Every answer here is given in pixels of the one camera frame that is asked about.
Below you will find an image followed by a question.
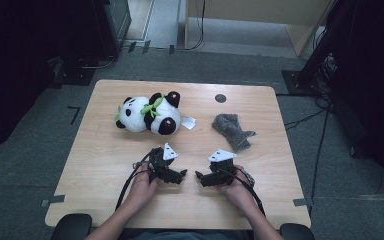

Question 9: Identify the black looped floor cable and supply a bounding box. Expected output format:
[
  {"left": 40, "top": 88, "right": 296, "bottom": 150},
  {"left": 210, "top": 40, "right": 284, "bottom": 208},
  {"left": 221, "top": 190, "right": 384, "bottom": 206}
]
[{"left": 78, "top": 54, "right": 118, "bottom": 70}]

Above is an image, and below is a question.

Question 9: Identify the grey fuzzy cloth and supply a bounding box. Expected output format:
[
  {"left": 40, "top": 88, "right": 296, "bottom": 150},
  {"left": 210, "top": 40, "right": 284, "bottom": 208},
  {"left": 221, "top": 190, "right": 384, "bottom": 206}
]
[{"left": 211, "top": 113, "right": 257, "bottom": 152}]

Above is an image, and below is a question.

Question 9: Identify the short black floor cable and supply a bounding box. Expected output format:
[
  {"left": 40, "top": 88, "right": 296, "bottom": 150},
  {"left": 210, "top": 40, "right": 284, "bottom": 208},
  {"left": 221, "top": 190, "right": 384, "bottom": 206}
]
[{"left": 284, "top": 108, "right": 329, "bottom": 131}]

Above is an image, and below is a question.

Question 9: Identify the long black floor cable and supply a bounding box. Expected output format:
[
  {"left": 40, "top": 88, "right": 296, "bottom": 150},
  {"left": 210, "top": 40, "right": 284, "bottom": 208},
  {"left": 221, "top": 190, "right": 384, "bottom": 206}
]
[{"left": 309, "top": 105, "right": 332, "bottom": 214}]

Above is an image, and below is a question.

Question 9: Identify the person's right hand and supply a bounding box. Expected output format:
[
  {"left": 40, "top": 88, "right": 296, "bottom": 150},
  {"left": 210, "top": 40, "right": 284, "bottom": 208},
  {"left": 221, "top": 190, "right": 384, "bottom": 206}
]
[{"left": 218, "top": 165, "right": 259, "bottom": 209}]

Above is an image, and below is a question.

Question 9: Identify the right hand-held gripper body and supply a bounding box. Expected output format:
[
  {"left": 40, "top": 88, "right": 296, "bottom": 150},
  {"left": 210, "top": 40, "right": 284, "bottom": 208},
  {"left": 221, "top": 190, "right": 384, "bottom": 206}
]
[{"left": 207, "top": 148, "right": 238, "bottom": 186}]

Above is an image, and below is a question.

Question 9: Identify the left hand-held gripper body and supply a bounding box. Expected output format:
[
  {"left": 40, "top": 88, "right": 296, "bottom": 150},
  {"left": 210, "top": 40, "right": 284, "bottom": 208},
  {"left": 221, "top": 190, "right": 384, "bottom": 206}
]
[{"left": 147, "top": 142, "right": 179, "bottom": 183}]

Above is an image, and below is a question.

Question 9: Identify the tangled cable bundle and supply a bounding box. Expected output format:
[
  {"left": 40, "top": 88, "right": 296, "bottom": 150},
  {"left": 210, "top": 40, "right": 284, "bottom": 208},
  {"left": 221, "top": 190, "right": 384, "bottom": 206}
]
[{"left": 312, "top": 52, "right": 338, "bottom": 103}]

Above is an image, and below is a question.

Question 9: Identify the dark equipment cabinet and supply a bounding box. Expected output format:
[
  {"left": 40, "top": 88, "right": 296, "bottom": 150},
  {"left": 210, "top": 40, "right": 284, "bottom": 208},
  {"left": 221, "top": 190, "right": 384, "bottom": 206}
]
[{"left": 91, "top": 0, "right": 133, "bottom": 60}]

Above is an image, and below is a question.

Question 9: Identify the panda plush toy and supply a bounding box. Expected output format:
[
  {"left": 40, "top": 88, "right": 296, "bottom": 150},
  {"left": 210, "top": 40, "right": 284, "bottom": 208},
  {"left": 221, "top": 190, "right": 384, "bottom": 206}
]
[{"left": 114, "top": 90, "right": 197, "bottom": 136}]

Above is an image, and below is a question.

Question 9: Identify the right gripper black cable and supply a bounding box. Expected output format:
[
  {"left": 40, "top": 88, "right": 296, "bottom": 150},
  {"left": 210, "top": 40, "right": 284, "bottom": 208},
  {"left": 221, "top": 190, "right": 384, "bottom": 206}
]
[{"left": 224, "top": 167, "right": 267, "bottom": 217}]

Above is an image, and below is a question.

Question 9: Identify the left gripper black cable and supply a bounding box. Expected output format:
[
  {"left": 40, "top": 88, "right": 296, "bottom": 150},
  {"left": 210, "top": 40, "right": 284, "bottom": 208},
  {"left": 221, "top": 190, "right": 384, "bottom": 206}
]
[{"left": 114, "top": 148, "right": 158, "bottom": 212}]

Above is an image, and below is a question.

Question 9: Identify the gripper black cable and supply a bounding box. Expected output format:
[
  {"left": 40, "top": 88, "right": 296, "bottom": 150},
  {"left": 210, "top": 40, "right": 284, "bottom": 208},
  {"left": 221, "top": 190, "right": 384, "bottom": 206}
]
[
  {"left": 114, "top": 148, "right": 158, "bottom": 212},
  {"left": 224, "top": 167, "right": 267, "bottom": 217}
]

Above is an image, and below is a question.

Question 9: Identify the black hanging cable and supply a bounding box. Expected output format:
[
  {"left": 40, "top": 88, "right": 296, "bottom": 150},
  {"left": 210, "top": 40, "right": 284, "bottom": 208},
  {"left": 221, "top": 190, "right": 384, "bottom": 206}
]
[{"left": 182, "top": 0, "right": 206, "bottom": 52}]

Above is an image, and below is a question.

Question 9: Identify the black square stand base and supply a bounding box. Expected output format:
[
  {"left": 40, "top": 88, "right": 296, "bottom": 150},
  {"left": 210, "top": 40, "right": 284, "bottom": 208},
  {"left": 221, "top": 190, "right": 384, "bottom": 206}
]
[{"left": 281, "top": 69, "right": 318, "bottom": 98}]

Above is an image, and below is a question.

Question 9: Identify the black slanted stand post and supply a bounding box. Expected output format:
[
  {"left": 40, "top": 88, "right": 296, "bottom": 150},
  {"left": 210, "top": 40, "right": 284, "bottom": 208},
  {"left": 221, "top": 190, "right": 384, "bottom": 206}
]
[{"left": 296, "top": 0, "right": 359, "bottom": 88}]

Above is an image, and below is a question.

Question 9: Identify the black angled floor tape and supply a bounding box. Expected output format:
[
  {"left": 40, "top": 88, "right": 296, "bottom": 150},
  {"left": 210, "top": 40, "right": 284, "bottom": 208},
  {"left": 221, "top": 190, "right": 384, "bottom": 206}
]
[{"left": 67, "top": 105, "right": 81, "bottom": 126}]

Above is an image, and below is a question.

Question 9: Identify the grey tape strip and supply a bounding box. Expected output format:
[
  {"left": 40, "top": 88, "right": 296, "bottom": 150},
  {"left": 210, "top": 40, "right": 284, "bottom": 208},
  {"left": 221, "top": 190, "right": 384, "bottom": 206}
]
[
  {"left": 40, "top": 194, "right": 66, "bottom": 208},
  {"left": 293, "top": 197, "right": 314, "bottom": 207}
]

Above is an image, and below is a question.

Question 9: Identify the dark curtain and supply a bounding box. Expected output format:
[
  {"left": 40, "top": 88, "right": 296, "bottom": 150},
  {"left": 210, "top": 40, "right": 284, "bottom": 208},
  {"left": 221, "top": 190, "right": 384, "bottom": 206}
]
[
  {"left": 326, "top": 0, "right": 384, "bottom": 201},
  {"left": 0, "top": 0, "right": 98, "bottom": 158}
]

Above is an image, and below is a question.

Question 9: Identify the person's left hand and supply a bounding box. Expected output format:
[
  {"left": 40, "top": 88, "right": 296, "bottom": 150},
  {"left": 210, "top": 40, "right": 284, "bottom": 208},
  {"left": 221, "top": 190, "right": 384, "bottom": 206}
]
[{"left": 129, "top": 163, "right": 159, "bottom": 203}]

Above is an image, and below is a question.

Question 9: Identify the person's dark clothing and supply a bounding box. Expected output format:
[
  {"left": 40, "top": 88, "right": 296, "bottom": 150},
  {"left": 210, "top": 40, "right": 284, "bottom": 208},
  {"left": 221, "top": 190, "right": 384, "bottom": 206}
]
[{"left": 123, "top": 228, "right": 253, "bottom": 240}]

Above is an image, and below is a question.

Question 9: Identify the light wooden cabinet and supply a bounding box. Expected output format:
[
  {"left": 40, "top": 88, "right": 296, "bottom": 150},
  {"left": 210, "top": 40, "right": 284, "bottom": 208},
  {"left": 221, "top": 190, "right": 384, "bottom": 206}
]
[{"left": 183, "top": 0, "right": 335, "bottom": 58}]

